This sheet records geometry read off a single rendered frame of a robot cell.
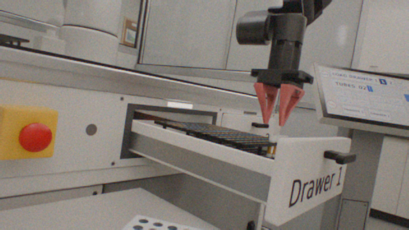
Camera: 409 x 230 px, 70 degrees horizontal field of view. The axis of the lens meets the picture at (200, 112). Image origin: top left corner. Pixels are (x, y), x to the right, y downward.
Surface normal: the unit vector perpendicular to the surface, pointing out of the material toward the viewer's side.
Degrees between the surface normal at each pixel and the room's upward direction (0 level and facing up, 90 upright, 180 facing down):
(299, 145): 90
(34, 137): 89
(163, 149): 90
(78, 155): 90
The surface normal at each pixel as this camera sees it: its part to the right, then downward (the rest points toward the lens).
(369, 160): 0.03, 0.06
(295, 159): 0.75, 0.15
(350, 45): -0.54, -0.04
